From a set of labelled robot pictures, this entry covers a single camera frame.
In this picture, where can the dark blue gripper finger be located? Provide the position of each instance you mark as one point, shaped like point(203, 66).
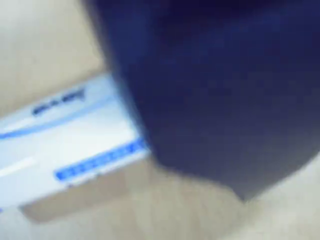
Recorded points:
point(212, 87)

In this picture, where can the blue and white marker pen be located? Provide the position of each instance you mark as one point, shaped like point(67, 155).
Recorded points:
point(62, 140)

